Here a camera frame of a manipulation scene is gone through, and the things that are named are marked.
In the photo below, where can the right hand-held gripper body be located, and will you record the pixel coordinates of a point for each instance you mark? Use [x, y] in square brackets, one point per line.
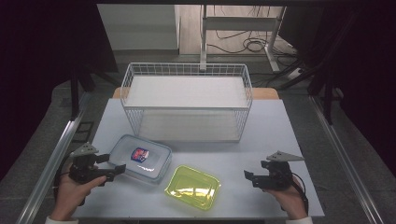
[280, 175]

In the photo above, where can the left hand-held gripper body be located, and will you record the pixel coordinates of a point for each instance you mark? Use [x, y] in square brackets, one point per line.
[81, 166]

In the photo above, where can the clear container with blue-rimmed lid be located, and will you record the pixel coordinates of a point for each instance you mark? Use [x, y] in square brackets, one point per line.
[155, 155]

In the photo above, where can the green plastic container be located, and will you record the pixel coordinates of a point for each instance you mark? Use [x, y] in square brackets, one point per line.
[193, 186]

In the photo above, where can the person's right hand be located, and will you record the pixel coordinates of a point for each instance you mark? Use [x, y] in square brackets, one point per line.
[292, 202]

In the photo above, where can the person's left hand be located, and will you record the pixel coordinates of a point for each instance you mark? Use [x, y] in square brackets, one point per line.
[72, 196]

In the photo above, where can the person's white right sleeve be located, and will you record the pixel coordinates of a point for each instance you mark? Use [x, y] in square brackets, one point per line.
[300, 221]

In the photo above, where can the person's white sleeve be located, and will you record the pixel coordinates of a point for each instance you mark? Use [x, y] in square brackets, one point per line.
[300, 221]
[60, 221]

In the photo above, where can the person's white left sleeve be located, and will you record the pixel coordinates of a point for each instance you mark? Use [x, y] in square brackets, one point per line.
[60, 221]

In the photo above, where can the black tripod stand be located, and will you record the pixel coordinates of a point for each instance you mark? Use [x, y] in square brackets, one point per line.
[74, 96]
[327, 93]

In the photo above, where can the tan wooden board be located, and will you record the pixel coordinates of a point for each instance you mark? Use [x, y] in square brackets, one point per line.
[264, 93]

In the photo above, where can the white power strip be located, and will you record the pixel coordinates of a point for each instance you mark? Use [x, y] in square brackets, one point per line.
[295, 73]

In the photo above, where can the dark curtain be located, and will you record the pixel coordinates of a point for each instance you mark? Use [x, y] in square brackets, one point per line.
[373, 77]
[34, 62]

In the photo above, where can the white cabinet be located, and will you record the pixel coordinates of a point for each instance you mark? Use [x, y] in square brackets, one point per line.
[137, 28]

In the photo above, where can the aluminium rail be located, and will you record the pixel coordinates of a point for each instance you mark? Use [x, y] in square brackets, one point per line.
[49, 168]
[345, 165]

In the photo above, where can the black floor bracket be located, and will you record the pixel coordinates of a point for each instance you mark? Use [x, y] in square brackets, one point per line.
[83, 132]

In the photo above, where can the white metal desk frame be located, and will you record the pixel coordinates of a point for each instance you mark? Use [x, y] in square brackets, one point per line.
[239, 23]

